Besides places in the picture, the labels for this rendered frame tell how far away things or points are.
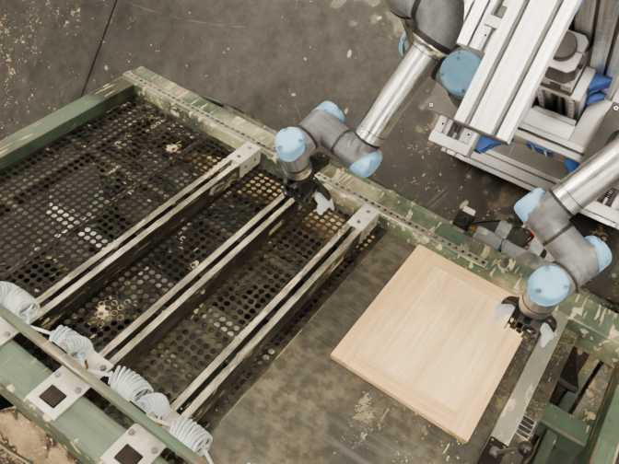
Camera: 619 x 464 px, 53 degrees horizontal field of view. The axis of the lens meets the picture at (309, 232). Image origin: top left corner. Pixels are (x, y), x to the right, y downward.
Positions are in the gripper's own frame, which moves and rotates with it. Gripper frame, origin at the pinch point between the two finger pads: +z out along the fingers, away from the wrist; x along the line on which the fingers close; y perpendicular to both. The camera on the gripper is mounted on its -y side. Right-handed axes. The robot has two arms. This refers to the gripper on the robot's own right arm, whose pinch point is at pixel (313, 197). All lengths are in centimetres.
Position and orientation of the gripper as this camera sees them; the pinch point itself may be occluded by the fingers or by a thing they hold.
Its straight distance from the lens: 184.7
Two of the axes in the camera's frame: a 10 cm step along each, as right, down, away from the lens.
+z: 1.4, 4.0, 9.1
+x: 8.3, 4.5, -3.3
